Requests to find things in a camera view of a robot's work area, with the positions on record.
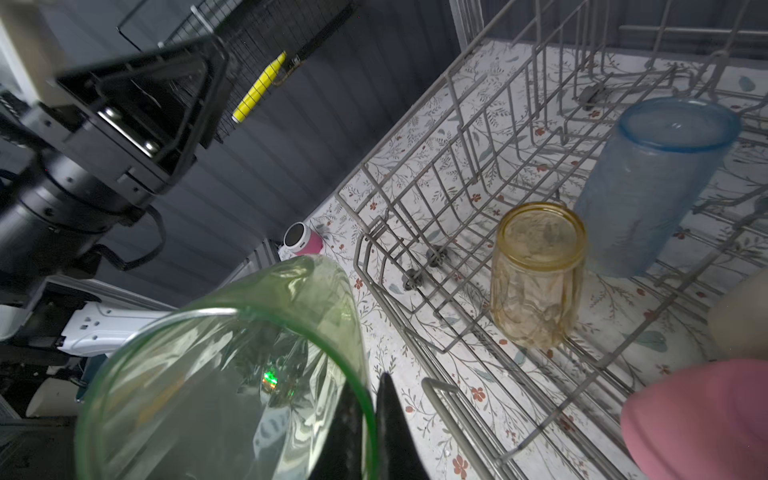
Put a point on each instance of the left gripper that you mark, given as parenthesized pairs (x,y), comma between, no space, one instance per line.
(135,122)

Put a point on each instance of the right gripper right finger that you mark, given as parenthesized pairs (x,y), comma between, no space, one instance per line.
(398,456)

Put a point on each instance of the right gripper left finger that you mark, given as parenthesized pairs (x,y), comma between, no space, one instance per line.
(341,457)

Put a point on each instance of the green transparent cup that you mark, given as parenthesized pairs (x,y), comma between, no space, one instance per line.
(242,384)

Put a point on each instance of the yellow transparent cup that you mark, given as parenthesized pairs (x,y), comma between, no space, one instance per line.
(538,265)

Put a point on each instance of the pink cup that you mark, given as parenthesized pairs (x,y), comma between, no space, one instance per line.
(703,422)

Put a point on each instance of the beige cup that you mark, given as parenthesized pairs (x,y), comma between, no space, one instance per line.
(738,322)

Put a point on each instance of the blue textured cup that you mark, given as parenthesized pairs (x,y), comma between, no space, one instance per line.
(660,156)

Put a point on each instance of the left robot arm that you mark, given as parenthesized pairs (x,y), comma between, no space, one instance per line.
(54,217)

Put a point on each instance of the yellow marker in black basket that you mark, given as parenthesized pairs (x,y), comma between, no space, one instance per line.
(261,85)

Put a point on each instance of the black wire wall basket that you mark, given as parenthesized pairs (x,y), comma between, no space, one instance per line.
(254,32)

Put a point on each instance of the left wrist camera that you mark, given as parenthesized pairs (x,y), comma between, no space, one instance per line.
(31,55)

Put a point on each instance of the grey wire dish rack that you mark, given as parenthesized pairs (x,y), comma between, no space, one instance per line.
(473,249)

